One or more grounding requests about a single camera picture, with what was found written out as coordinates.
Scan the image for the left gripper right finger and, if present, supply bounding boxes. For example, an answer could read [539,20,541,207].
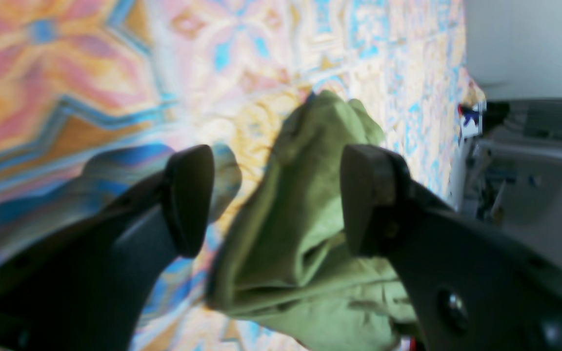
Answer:
[341,144,562,351]

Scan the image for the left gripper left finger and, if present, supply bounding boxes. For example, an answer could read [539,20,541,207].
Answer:
[0,145,215,351]

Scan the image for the olive green t-shirt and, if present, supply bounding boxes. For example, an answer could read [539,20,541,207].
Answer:
[205,91,422,351]

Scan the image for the blue red clamp upper left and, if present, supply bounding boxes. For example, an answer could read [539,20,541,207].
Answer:
[458,101,486,140]

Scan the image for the patterned tablecloth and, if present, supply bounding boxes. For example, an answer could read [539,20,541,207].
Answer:
[0,0,485,351]

